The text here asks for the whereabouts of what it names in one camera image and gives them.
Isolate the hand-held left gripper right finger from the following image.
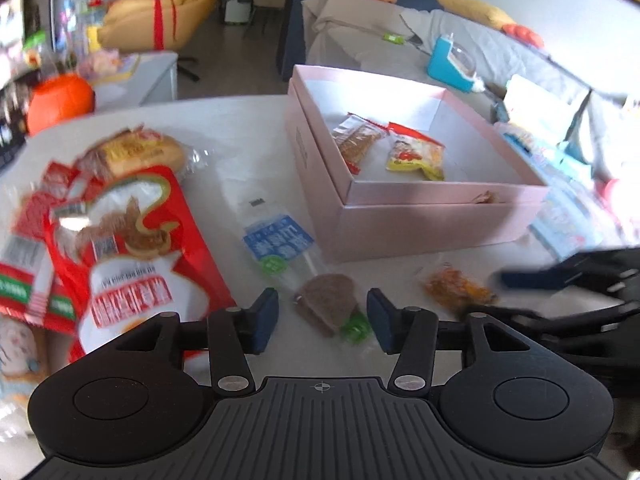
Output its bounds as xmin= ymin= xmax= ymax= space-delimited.
xmin=366 ymin=288 xmax=531 ymax=393

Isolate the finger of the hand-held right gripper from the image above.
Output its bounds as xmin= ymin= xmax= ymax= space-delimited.
xmin=462 ymin=304 xmax=640 ymax=361
xmin=492 ymin=247 xmax=640 ymax=306

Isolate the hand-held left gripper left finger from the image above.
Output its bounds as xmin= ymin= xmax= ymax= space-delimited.
xmin=115 ymin=287 xmax=280 ymax=395

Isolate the blue labelled clear packet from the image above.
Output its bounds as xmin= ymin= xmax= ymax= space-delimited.
xmin=239 ymin=192 xmax=321 ymax=286

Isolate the pink cardboard box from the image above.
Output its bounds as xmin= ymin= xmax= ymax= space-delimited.
xmin=284 ymin=64 xmax=551 ymax=265

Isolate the large red white snack bag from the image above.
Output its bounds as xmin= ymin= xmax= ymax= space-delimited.
xmin=42 ymin=165 xmax=238 ymax=366

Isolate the bread bun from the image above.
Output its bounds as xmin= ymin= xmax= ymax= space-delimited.
xmin=75 ymin=127 xmax=216 ymax=183

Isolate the small orange snack packet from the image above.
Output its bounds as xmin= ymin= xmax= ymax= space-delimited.
xmin=420 ymin=265 xmax=501 ymax=311

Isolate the light blue picture book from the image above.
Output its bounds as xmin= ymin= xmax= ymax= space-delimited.
xmin=495 ymin=120 xmax=608 ymax=261

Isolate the pink cloth item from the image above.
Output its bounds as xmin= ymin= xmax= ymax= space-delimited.
xmin=595 ymin=177 xmax=640 ymax=246

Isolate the yellow red snack packet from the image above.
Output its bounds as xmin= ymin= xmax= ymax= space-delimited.
xmin=385 ymin=121 xmax=447 ymax=182

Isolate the white yellow picture book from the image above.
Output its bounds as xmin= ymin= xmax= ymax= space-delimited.
xmin=502 ymin=74 xmax=591 ymax=143

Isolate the brown cracker packet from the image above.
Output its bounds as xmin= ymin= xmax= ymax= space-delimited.
xmin=331 ymin=112 xmax=388 ymax=176

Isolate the blue plastic toy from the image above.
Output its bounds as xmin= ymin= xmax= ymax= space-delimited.
xmin=426 ymin=34 xmax=483 ymax=93

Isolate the orange pillow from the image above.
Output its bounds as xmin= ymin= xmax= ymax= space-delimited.
xmin=502 ymin=24 xmax=545 ymax=51

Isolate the red snack bag green stripe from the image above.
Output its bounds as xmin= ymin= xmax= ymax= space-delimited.
xmin=0 ymin=160 xmax=96 ymax=333

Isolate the white printed snack packet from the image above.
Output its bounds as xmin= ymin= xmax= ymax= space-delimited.
xmin=0 ymin=315 xmax=51 ymax=406

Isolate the grey low cabinet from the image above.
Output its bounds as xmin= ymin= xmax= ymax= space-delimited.
xmin=92 ymin=51 xmax=180 ymax=111

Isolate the yellow pillow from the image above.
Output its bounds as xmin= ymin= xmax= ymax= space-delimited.
xmin=435 ymin=0 xmax=516 ymax=31

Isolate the dark blue partition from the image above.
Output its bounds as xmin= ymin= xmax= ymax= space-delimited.
xmin=277 ymin=0 xmax=451 ymax=81

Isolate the orange ball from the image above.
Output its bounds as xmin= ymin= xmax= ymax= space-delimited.
xmin=26 ymin=74 xmax=96 ymax=137

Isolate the white bin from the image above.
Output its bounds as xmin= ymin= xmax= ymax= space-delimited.
xmin=222 ymin=0 xmax=250 ymax=26

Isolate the yellow armchair with red ribbon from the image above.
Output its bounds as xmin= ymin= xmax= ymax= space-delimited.
xmin=97 ymin=0 xmax=221 ymax=81

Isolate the pile of colourful toys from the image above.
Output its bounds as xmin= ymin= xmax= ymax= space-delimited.
xmin=0 ymin=0 xmax=123 ymax=83

